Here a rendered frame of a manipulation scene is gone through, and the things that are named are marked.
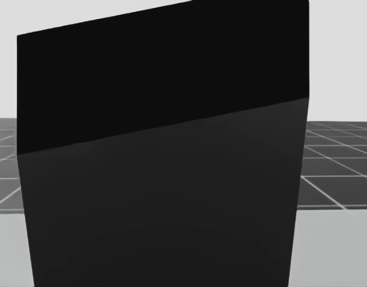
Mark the black screen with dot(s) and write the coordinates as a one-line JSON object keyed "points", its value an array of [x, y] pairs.
{"points": [[159, 149]]}

